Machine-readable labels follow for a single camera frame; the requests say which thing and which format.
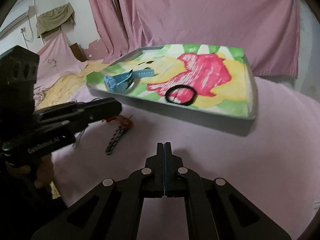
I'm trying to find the black metal link bracelet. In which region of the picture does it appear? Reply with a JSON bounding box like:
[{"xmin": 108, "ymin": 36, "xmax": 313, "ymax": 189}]
[{"xmin": 105, "ymin": 125, "xmax": 127, "ymax": 156}]

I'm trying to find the red cord bracelet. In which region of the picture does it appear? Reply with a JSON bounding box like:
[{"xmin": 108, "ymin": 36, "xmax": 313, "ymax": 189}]
[{"xmin": 102, "ymin": 114, "xmax": 134, "ymax": 131}]

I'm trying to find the light blue smart watch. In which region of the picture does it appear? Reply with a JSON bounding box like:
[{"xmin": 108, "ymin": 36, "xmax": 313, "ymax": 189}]
[{"xmin": 103, "ymin": 68, "xmax": 155, "ymax": 94}]

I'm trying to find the black beaded bracelet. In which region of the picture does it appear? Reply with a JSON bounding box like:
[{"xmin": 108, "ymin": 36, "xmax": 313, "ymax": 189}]
[{"xmin": 164, "ymin": 84, "xmax": 197, "ymax": 106}]

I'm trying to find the yellow bed blanket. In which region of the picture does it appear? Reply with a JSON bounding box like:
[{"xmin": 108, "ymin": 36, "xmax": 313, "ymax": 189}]
[{"xmin": 37, "ymin": 60, "xmax": 110, "ymax": 109}]

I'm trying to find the pink tablecloth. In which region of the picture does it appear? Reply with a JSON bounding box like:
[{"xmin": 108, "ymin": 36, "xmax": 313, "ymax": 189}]
[{"xmin": 52, "ymin": 78, "xmax": 319, "ymax": 239}]

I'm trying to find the olive green hanging cloth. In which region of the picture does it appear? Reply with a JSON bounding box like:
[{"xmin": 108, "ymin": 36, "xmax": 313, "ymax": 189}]
[{"xmin": 36, "ymin": 3, "xmax": 75, "ymax": 38}]

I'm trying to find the grey tray with colourful liner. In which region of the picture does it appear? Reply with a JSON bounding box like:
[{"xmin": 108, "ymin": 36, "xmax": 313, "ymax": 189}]
[{"xmin": 86, "ymin": 44, "xmax": 258, "ymax": 136}]

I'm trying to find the large pink curtain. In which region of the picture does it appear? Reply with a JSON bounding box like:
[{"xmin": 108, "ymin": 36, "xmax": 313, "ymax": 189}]
[{"xmin": 88, "ymin": 0, "xmax": 300, "ymax": 77}]

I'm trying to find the pink sheet on wall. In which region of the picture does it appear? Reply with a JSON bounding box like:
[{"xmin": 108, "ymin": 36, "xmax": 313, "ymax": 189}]
[{"xmin": 34, "ymin": 31, "xmax": 87, "ymax": 90}]

